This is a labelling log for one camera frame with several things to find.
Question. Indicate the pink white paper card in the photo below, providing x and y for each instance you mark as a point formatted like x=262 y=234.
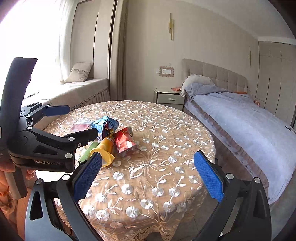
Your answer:
x=80 y=125

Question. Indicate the grey bed pillow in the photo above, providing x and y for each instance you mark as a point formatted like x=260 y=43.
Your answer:
x=195 y=79

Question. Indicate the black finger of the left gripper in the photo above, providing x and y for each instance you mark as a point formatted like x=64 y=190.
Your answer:
x=82 y=138

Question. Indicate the gold wall sconce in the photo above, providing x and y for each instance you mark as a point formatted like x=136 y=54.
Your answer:
x=171 y=27
x=249 y=57

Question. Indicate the beige throw pillow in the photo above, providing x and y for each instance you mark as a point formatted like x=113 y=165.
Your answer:
x=79 y=72

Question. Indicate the blue snack bag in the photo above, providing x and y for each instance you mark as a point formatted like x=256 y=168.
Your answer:
x=105 y=127

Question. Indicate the beige wardrobe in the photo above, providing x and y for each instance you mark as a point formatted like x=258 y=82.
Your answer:
x=276 y=80

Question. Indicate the beige window seat cushion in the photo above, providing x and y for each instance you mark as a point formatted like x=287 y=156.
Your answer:
x=75 y=94

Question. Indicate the person's left hand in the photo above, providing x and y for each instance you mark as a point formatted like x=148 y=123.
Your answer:
x=8 y=166

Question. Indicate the grey bedside nightstand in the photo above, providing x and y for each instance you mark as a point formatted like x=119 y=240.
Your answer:
x=168 y=97

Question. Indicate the orange yellow snack canister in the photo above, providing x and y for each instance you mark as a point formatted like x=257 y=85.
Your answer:
x=105 y=149

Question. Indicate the framed wall switch plate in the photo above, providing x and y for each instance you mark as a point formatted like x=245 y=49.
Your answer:
x=166 y=71

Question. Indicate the green tube wrapper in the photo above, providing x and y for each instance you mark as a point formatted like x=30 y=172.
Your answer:
x=86 y=156

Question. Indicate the bed with blue quilt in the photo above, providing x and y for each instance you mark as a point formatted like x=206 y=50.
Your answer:
x=262 y=143

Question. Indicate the orange item on nightstand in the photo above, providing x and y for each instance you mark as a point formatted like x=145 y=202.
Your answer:
x=176 y=89

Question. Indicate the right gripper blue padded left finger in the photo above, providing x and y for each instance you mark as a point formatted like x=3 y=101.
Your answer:
x=42 y=218

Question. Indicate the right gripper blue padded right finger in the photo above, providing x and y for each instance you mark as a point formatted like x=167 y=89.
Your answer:
x=253 y=220

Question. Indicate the white sheer curtain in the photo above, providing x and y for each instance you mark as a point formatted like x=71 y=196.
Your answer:
x=57 y=23

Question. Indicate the beige tufted headboard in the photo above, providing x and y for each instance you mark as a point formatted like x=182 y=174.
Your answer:
x=220 y=76

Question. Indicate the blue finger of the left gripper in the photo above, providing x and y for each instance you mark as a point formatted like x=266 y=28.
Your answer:
x=56 y=110

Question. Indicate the red snack bag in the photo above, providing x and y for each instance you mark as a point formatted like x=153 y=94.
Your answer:
x=124 y=142

